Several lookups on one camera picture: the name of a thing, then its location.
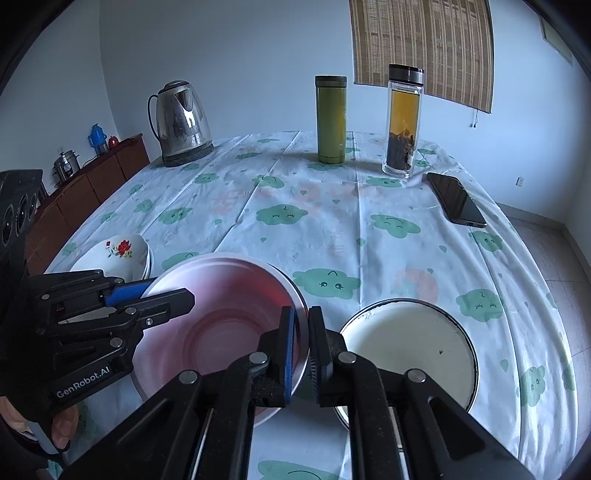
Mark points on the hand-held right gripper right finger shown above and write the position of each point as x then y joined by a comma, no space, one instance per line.
316,355

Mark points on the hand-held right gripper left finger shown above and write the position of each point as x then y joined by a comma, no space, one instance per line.
288,350

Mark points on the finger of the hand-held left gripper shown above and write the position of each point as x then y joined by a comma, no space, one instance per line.
171,302
129,290

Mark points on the pink floral deep plate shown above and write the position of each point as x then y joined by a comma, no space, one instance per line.
147,267

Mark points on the white red flower plate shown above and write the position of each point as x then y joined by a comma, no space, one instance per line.
94,262

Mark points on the white enamel bowl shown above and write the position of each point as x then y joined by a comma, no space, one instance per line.
406,341

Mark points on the person's left hand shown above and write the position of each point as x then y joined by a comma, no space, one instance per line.
64,429

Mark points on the brown wooden cabinet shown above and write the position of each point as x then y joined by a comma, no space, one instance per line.
78,194

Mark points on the white green cloud tablecloth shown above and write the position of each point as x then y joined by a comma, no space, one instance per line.
323,221

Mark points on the silver rice cooker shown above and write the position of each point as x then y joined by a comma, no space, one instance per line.
67,167

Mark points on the black kettle base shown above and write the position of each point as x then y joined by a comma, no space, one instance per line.
187,158

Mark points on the small red ornament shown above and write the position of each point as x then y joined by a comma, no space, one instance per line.
112,143

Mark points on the blue water bottle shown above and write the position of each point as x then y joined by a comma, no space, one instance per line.
98,138

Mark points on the stainless steel electric kettle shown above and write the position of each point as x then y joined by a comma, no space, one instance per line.
182,120

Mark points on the black smartphone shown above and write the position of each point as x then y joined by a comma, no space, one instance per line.
455,198

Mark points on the green thermos flask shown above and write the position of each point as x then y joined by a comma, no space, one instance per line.
330,120

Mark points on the glass tea bottle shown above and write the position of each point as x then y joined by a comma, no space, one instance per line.
402,124

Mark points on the bamboo window blind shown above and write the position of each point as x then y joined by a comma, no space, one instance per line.
420,46

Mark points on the wall electrical panel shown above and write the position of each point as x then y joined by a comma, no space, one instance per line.
556,41

